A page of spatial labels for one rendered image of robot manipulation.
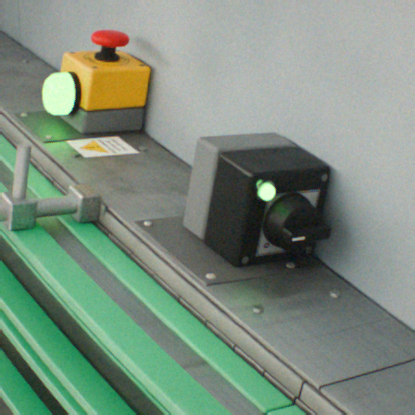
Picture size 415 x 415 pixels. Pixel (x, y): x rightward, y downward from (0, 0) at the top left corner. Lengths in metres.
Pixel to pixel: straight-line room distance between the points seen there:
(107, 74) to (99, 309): 0.33
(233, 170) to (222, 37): 0.19
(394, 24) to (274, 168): 0.15
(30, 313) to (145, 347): 0.19
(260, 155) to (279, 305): 0.13
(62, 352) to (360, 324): 0.25
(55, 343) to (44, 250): 0.08
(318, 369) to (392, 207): 0.16
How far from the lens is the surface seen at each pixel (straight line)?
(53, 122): 1.10
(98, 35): 1.08
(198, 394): 0.72
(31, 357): 0.91
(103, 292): 0.82
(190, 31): 1.04
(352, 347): 0.77
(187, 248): 0.87
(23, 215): 0.90
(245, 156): 0.85
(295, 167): 0.85
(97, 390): 0.84
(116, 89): 1.07
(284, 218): 0.83
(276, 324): 0.78
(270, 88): 0.94
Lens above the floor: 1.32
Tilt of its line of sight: 33 degrees down
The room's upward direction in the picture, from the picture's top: 96 degrees counter-clockwise
